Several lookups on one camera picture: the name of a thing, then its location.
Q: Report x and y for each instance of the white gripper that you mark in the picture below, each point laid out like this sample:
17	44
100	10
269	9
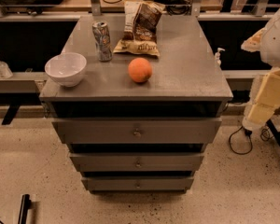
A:
276	44

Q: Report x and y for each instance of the grey bottom drawer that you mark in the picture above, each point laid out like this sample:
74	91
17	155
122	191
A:
108	183

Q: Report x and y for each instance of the grey drawer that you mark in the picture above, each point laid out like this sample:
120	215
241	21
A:
136	162
137	131
108	183

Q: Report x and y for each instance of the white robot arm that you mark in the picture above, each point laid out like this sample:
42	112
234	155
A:
269	53

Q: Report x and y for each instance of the grey drawer cabinet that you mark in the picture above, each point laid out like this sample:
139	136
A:
186	84

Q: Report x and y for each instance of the grey top drawer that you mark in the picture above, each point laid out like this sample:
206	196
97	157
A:
137	131

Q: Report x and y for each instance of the grey middle drawer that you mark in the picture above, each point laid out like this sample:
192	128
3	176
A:
136	162

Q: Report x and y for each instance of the white pump bottle right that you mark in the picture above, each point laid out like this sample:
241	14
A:
217	55

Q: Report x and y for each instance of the orange fruit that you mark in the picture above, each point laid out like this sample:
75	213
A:
140	70

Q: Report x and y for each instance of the brown chip bag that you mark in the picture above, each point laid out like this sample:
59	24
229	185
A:
140	30

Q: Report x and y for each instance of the silver drink can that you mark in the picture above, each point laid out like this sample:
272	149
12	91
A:
102	41

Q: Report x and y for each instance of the white bowl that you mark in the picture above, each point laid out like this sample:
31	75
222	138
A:
66	69

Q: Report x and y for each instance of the black bar on floor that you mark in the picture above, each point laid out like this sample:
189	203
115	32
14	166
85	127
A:
25	205

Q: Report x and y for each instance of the clear sanitizer bottle left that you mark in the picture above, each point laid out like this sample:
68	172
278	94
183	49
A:
5	71

